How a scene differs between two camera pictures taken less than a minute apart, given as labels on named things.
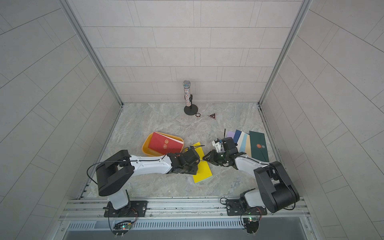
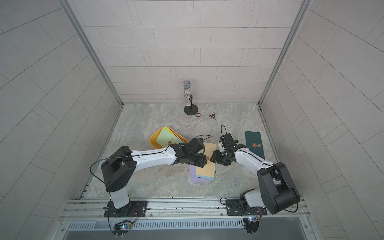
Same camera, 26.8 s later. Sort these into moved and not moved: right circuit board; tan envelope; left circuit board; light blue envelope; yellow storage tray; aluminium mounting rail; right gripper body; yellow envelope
Moved: yellow storage tray; tan envelope; yellow envelope; light blue envelope
Not moved: left circuit board; right gripper body; right circuit board; aluminium mounting rail
